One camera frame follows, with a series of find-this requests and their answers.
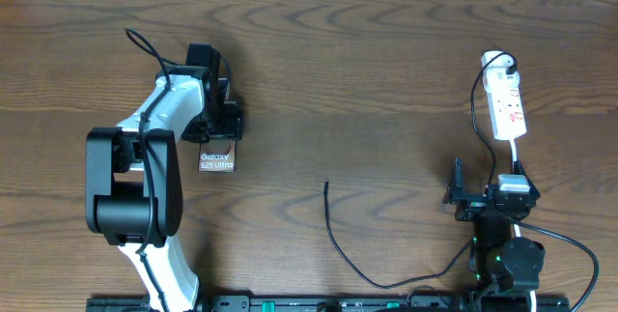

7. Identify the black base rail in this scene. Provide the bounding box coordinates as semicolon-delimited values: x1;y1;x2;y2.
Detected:
85;293;571;312

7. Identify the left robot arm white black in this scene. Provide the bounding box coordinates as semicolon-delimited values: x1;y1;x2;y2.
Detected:
85;43;243;311

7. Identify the black charger cable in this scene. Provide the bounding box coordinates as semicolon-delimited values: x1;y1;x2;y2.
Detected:
323;52;519;290

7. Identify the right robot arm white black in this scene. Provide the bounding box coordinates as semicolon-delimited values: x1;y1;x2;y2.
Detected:
443;158;546;311

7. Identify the white power strip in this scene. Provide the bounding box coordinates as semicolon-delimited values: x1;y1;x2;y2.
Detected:
481;50;526;141

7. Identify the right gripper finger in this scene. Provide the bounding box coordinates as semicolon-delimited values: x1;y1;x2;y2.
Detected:
449;157;464;196
514;160;532;186

